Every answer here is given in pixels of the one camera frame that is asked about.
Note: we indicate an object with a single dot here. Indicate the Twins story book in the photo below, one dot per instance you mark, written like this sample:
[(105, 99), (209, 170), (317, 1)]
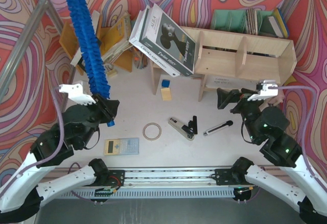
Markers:
[(168, 41)]

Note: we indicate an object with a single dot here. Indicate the black clip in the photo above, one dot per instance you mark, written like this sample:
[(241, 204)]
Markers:
[(193, 125)]

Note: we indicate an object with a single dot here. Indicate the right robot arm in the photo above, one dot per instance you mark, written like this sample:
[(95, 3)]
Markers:
[(266, 128)]

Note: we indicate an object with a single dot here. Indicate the pink pig figure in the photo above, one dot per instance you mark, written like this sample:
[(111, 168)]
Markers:
[(274, 101)]

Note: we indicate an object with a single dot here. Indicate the beige masking tape roll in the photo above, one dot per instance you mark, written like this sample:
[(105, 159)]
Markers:
[(152, 131)]

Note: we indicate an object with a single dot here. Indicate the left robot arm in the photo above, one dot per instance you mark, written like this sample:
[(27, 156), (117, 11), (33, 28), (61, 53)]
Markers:
[(24, 194)]

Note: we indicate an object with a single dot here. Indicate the beige calculator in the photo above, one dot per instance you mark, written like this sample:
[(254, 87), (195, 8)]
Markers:
[(122, 146)]

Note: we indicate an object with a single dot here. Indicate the white Chokladfabriken book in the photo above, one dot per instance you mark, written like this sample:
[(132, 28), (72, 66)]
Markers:
[(134, 39)]

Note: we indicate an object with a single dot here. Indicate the beige black stapler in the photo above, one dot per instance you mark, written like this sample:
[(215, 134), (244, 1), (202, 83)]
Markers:
[(183, 129)]

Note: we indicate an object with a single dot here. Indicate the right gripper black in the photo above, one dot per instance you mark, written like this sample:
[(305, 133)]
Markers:
[(236, 99)]

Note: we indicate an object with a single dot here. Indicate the pencil cup with pencils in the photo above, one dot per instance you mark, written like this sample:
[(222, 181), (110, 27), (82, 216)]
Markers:
[(139, 59)]

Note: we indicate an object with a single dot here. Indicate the light wooden bookshelf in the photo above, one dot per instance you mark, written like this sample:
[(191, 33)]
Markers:
[(241, 56)]

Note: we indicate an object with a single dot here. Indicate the spiral notebook white cover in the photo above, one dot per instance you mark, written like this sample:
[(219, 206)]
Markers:
[(229, 83)]

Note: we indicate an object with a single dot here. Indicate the green desk organizer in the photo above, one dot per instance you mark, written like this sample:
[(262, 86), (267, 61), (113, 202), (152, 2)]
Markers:
[(235, 21)]

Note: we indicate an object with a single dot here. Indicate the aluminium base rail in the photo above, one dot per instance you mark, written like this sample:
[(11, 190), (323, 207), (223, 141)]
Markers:
[(172, 176)]

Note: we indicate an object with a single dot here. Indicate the black white paperback book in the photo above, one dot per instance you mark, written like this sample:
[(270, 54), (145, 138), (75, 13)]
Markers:
[(77, 60)]

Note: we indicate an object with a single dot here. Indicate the blue eraser block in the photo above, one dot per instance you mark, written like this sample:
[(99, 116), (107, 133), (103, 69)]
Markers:
[(165, 83)]

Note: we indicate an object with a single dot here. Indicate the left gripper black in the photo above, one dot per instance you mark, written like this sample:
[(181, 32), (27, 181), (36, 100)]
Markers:
[(102, 107)]

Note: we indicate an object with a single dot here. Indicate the blue covered notebook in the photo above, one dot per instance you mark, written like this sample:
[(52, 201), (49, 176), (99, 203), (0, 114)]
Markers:
[(278, 24)]

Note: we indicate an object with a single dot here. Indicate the blue fluffy duster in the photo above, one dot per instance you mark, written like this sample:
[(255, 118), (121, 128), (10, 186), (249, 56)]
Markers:
[(90, 50)]

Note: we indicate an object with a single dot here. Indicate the yellow worn book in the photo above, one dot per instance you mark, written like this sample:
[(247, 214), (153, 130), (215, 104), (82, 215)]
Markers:
[(116, 40)]

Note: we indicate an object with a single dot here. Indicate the orange wooden book stand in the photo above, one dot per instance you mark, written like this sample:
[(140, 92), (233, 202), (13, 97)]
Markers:
[(69, 43)]

